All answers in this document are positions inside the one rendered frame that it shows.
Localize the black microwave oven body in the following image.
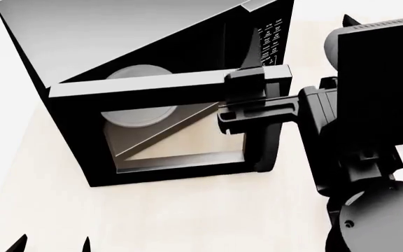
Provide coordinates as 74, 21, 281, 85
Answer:
0, 0, 295, 174

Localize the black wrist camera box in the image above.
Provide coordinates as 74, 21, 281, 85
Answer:
323, 15, 403, 103

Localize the black microwave door handle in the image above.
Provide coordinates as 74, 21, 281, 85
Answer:
253, 83, 282, 174

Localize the black microwave door with window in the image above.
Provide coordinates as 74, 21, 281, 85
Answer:
47, 64, 293, 188

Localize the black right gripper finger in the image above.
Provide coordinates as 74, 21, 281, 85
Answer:
342, 13, 360, 30
223, 27, 267, 106

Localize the grey glass turntable plate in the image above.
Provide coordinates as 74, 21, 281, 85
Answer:
101, 64, 178, 129

